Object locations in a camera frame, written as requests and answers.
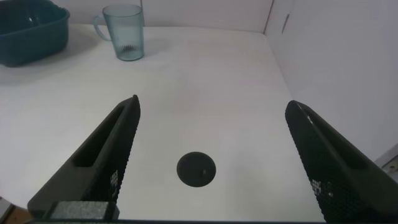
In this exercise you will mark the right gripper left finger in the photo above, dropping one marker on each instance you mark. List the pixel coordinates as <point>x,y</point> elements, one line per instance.
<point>93,174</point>

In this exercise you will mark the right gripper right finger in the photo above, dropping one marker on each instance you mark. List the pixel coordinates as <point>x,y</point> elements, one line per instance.
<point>348,180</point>

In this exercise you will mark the ribbed transparent blue cup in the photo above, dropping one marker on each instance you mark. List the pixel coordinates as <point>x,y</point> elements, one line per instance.
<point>127,34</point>

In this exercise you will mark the black round disc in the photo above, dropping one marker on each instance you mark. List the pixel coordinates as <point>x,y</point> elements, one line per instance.
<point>196,169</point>

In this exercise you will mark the dark teal square basin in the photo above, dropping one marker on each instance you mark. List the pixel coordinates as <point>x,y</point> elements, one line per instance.
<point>31,43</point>

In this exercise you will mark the grey metal frame bar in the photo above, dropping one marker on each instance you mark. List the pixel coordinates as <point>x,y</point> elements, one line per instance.
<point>388,165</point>

